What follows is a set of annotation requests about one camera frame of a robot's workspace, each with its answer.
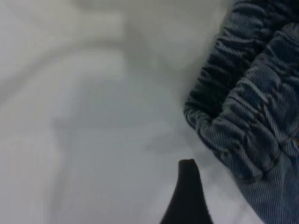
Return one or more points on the blue denim kids pants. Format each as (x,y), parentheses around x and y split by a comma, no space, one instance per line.
(252,121)

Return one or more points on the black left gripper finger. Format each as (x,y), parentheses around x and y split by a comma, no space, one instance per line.
(187,200)

